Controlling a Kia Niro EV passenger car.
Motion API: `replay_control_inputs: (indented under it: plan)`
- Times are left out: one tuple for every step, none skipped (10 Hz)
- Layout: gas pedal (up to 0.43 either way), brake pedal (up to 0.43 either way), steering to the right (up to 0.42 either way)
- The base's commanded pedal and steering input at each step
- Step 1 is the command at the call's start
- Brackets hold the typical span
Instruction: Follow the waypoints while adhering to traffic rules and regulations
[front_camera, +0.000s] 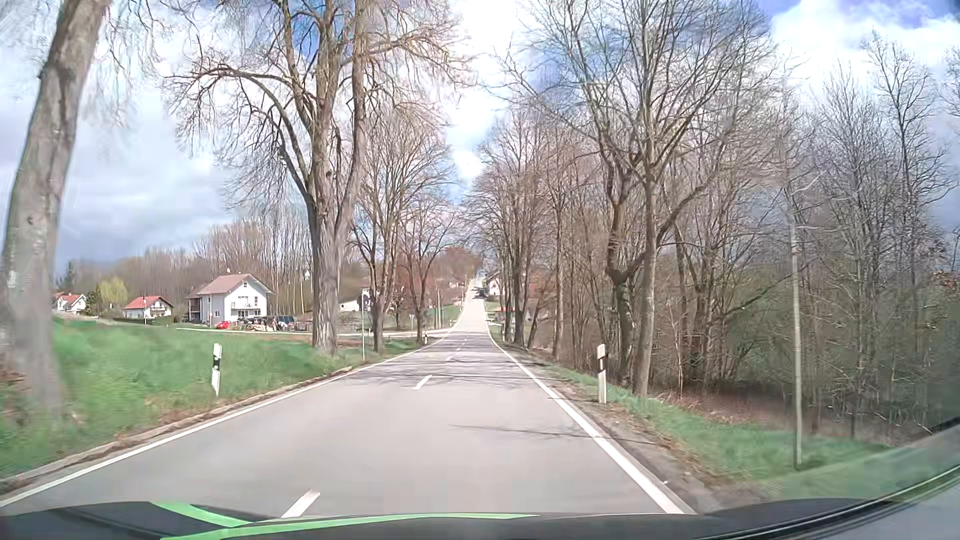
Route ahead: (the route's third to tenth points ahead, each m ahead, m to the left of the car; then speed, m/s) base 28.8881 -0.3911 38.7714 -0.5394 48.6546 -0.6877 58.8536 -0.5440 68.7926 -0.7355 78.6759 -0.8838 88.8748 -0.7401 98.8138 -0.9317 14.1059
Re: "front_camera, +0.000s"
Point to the buildings beside road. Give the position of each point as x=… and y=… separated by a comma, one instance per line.
x=493, y=285

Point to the row of bare trees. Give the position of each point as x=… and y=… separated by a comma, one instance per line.
x=397, y=225

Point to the large bare forked tree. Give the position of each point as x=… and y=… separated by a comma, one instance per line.
x=326, y=225

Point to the grey asphalt road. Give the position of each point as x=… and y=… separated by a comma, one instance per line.
x=450, y=442

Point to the wood of bare trees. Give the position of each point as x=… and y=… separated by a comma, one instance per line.
x=675, y=225

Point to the road markings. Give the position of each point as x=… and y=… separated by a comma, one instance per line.
x=600, y=441

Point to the row of parked cars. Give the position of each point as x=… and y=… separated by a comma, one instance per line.
x=262, y=322

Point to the white house with brown roof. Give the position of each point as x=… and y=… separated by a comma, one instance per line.
x=229, y=298

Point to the bare wood behind houses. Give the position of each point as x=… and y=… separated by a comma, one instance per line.
x=225, y=262

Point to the car's own bonnet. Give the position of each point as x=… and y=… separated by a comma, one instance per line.
x=465, y=526

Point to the grass verge with bank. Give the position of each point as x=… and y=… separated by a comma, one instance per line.
x=720, y=442

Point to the grey wooden pole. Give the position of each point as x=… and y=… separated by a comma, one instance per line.
x=796, y=337

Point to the small house with red roof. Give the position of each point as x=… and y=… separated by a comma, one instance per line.
x=148, y=307

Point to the grass verge with field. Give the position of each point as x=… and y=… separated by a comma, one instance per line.
x=142, y=367

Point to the white house with red roof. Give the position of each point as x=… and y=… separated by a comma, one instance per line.
x=70, y=302

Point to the thick bare tree trunk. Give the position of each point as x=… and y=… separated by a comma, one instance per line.
x=37, y=225

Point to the road sign on post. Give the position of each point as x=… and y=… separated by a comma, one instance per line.
x=364, y=315

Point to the white black marker post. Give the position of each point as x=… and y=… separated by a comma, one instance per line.
x=216, y=367
x=601, y=371

